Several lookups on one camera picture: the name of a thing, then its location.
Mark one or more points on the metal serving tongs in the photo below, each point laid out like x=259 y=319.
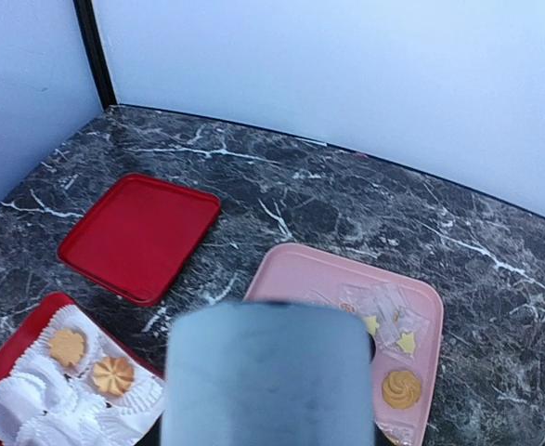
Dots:
x=268 y=374

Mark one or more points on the swirl butter cookie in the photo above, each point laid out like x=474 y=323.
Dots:
x=113 y=375

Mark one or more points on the flower cookie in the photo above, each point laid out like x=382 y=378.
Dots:
x=67 y=347

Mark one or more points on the red cookie box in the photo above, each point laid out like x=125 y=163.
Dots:
x=54 y=371

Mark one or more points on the red box lid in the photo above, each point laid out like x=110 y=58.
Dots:
x=137 y=237

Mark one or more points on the pink tray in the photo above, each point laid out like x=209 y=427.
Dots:
x=289 y=270

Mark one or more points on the clear wrapped star candies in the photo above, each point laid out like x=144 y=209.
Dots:
x=398 y=329

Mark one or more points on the swirl cookie right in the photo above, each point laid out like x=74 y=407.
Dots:
x=401 y=389

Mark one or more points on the white paper cupcake liners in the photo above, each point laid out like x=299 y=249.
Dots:
x=72 y=395

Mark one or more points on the left black frame post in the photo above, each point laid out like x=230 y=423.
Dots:
x=87 y=22

